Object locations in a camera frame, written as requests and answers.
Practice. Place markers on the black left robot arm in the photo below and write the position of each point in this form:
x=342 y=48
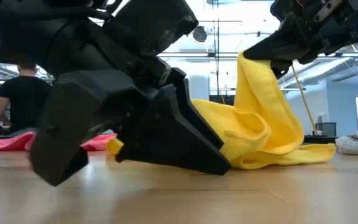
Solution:
x=26 y=7

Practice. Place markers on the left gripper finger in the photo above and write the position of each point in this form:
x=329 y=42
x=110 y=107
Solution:
x=172 y=137
x=73 y=124

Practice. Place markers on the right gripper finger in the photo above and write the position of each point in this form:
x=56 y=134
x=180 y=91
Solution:
x=278 y=46
x=281 y=67

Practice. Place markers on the yellow microfiber towel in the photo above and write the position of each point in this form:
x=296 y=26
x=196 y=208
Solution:
x=259 y=124

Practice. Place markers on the round black ceiling lamp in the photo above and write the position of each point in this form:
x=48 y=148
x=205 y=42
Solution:
x=199 y=34

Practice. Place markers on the person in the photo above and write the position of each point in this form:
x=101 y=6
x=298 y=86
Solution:
x=25 y=99

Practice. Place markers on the white square pillar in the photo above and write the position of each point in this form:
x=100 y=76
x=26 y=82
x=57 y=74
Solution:
x=198 y=87

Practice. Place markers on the pink microfiber towel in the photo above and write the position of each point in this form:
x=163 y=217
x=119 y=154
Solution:
x=5 y=143

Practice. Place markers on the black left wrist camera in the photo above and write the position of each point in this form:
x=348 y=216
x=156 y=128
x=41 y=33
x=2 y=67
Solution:
x=151 y=25

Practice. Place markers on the small dark monitor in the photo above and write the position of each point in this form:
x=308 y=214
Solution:
x=325 y=129

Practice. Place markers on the black display screen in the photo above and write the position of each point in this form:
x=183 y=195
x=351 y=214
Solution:
x=225 y=100

